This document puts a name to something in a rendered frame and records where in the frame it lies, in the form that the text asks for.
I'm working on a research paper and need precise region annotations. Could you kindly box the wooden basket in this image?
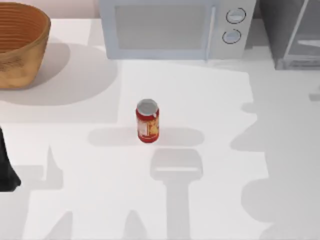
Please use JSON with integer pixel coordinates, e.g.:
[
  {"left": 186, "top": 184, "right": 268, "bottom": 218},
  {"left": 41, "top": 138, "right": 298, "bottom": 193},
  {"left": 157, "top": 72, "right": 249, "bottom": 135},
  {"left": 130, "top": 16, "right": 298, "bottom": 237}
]
[{"left": 0, "top": 1, "right": 52, "bottom": 90}]

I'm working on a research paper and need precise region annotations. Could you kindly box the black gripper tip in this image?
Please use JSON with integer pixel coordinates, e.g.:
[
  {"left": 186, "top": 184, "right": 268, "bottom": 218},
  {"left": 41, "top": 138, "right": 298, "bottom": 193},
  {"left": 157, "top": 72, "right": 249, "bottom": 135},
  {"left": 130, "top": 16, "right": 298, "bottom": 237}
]
[{"left": 0, "top": 126, "right": 22, "bottom": 193}]

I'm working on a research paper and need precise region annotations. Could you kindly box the pale microwave oven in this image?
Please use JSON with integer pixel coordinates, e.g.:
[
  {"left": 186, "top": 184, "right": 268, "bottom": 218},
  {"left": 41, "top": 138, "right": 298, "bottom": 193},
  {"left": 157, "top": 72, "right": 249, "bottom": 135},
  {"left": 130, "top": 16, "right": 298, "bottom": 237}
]
[{"left": 98, "top": 0, "right": 258, "bottom": 63}]

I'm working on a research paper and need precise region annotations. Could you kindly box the microwave door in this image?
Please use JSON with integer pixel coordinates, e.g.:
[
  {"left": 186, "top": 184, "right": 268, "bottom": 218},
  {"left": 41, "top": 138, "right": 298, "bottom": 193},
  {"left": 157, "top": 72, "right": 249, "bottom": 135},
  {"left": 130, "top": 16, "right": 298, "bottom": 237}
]
[{"left": 98, "top": 0, "right": 217, "bottom": 62}]

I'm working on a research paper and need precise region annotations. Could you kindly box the microwave door handle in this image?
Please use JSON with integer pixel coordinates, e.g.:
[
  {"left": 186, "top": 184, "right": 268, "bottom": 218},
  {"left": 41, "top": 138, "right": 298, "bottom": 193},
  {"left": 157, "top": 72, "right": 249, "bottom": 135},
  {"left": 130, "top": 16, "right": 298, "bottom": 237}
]
[{"left": 205, "top": 5, "right": 217, "bottom": 62}]

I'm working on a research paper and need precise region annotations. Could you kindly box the red and white can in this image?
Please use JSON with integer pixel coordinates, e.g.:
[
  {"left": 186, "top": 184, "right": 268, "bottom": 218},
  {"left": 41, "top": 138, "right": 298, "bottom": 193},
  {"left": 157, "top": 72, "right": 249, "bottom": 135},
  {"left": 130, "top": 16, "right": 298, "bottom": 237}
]
[{"left": 135, "top": 98, "right": 160, "bottom": 144}]

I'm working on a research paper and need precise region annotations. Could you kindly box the microwave knob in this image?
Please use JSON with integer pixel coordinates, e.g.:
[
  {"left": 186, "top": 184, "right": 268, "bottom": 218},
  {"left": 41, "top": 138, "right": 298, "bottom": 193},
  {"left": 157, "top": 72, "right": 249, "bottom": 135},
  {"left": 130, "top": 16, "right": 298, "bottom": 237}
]
[
  {"left": 225, "top": 7, "right": 247, "bottom": 25},
  {"left": 221, "top": 28, "right": 243, "bottom": 45}
]

